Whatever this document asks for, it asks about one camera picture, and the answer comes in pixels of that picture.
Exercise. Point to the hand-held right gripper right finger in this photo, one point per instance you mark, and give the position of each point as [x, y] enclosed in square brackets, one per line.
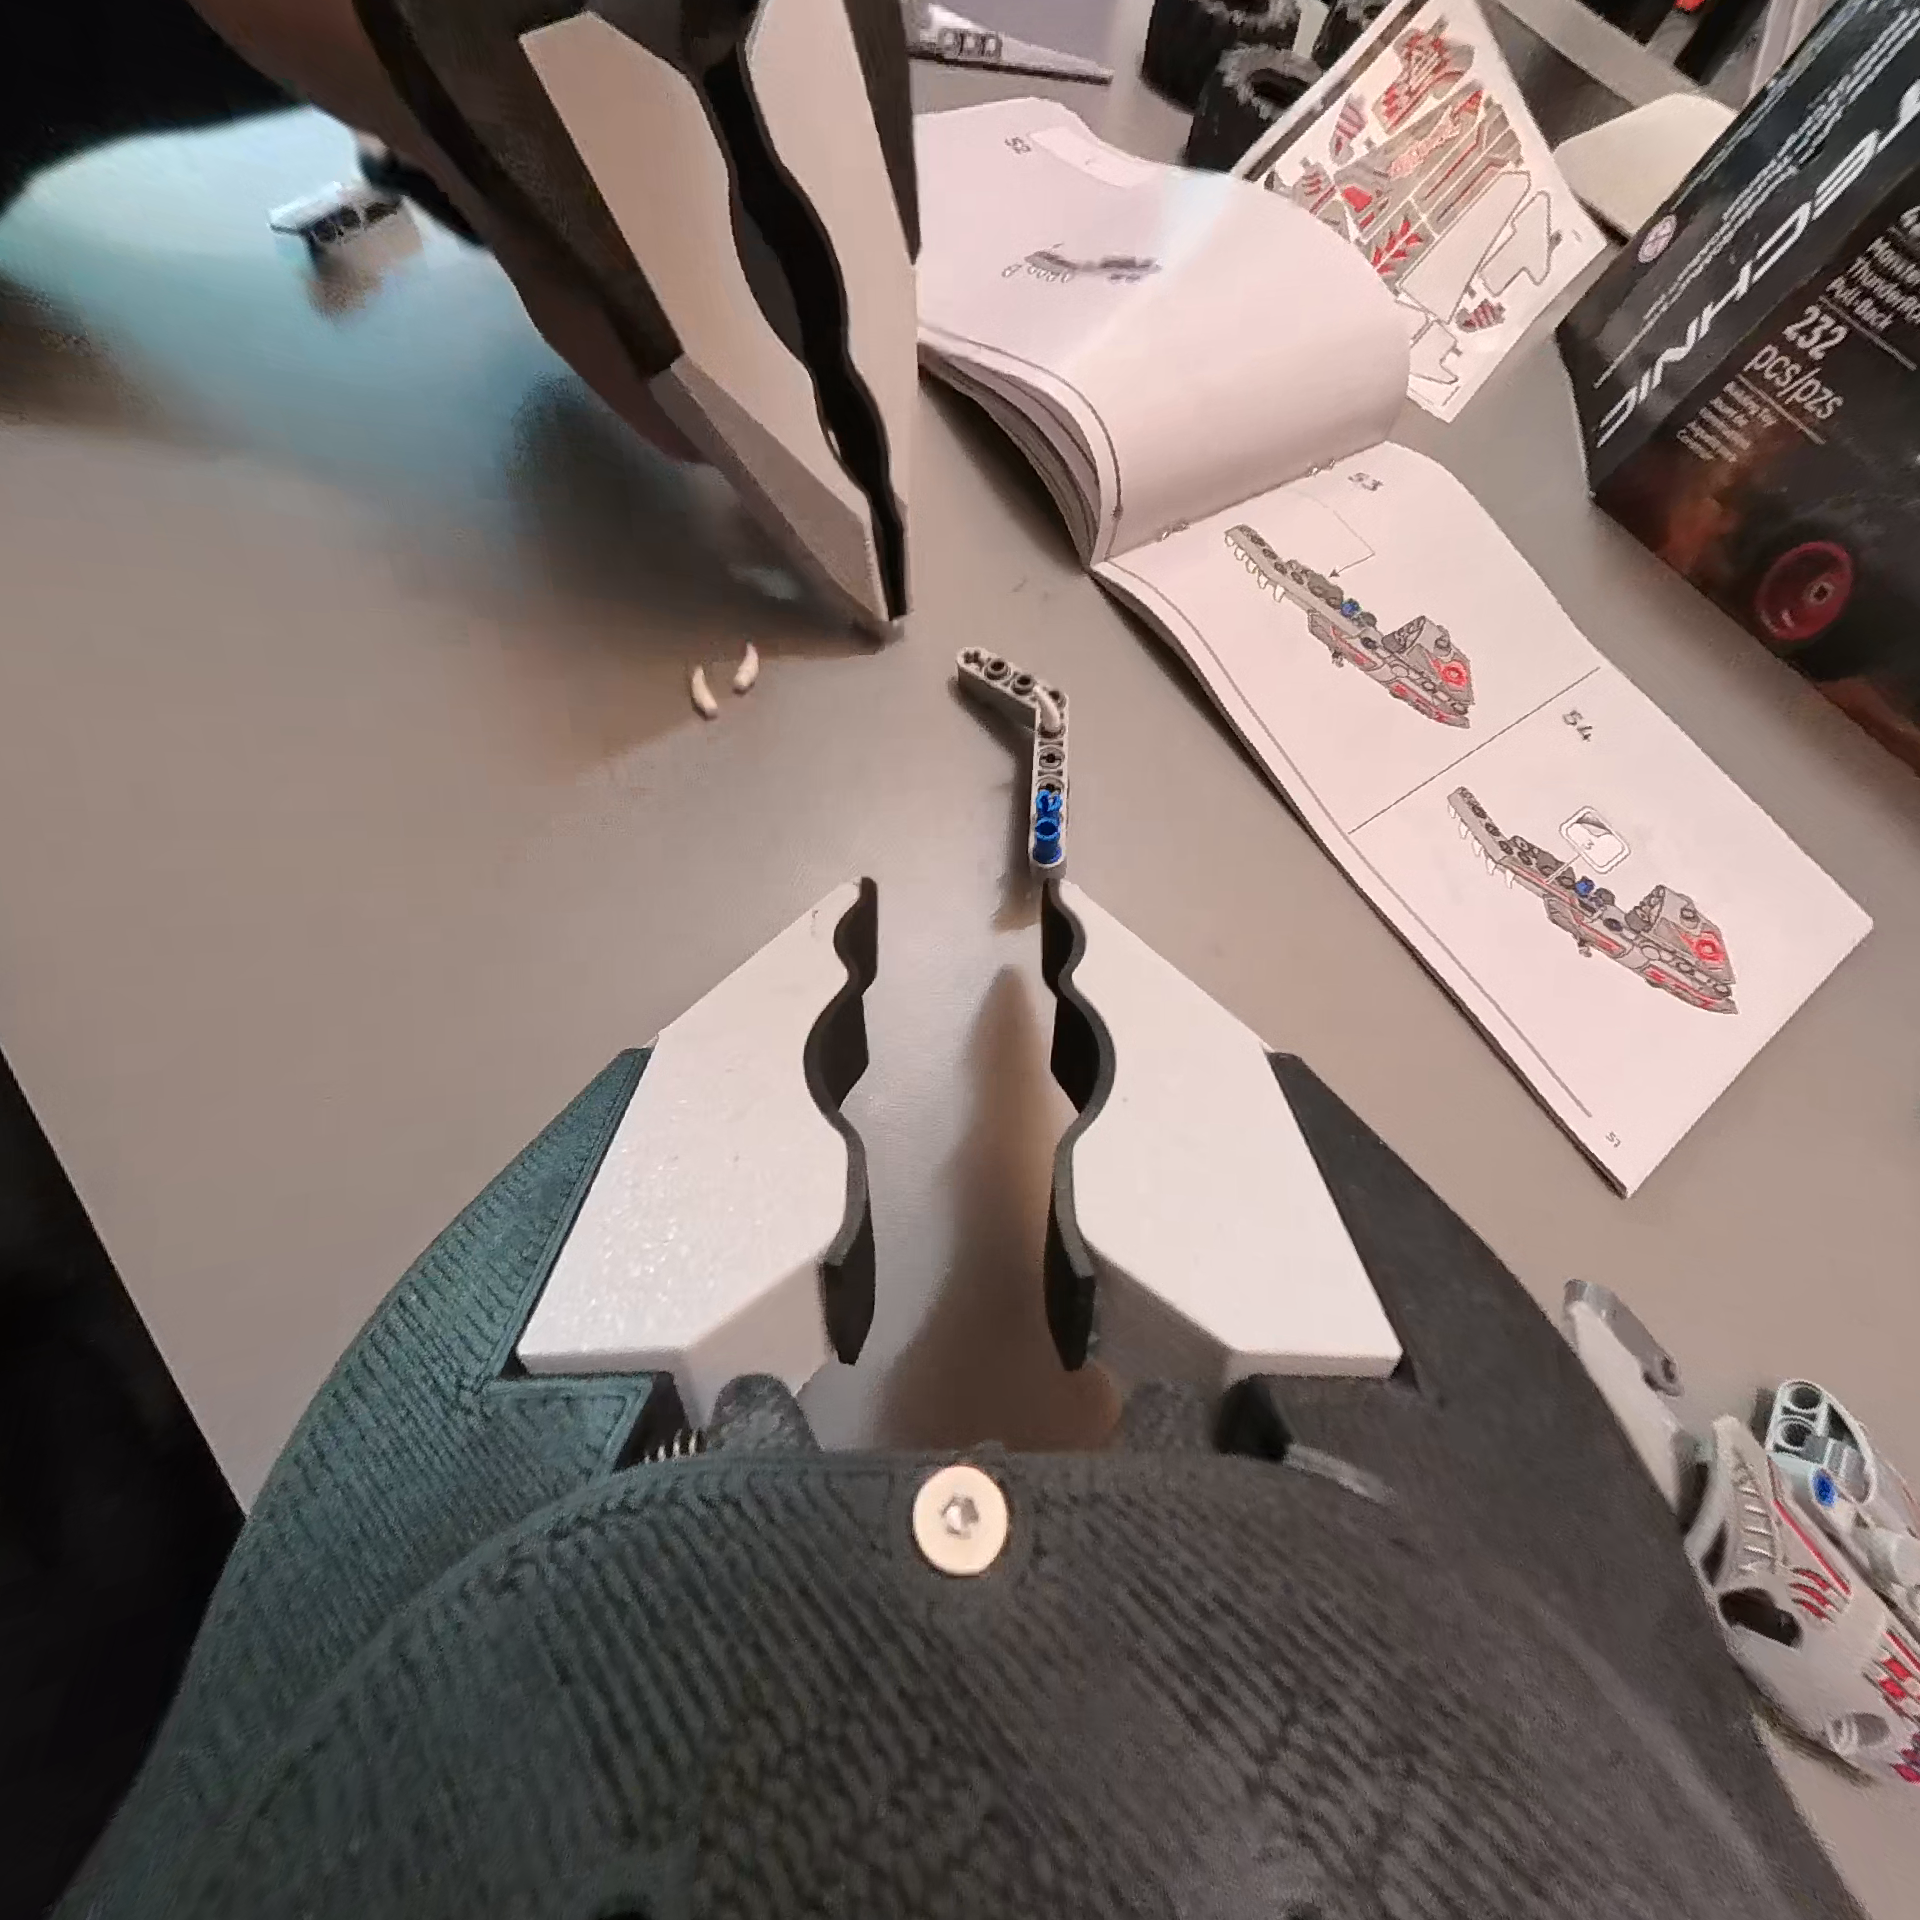
[1215, 1184]

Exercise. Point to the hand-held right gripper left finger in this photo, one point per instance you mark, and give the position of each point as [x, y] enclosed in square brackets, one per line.
[691, 1154]

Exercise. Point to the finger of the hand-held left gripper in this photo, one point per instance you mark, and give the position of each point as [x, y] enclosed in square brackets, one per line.
[675, 254]
[855, 180]

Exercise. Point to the grey bent beam blue pin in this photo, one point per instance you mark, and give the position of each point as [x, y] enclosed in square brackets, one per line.
[1044, 780]

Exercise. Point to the grey desk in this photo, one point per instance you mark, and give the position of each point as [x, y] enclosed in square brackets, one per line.
[376, 674]

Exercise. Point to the small grey brick piece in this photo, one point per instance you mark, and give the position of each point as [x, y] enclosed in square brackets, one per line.
[340, 223]

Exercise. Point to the grey pointed panel piece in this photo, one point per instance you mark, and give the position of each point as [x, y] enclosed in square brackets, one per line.
[1003, 38]

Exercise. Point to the black rubber toy tyre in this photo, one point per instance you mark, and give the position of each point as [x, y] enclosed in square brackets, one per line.
[1194, 38]
[1252, 112]

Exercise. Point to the open instruction booklet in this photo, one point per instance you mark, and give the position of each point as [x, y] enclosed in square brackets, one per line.
[1499, 780]

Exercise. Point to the red grey sticker sheet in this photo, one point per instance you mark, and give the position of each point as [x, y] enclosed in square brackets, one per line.
[1440, 195]

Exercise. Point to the grey red shark head assembly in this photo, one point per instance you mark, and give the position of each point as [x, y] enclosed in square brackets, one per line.
[1799, 1576]

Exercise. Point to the pale grey paper sheet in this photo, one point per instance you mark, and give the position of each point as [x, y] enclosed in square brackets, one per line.
[1641, 166]

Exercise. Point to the black toy set box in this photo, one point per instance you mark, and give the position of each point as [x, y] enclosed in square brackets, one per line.
[1769, 376]

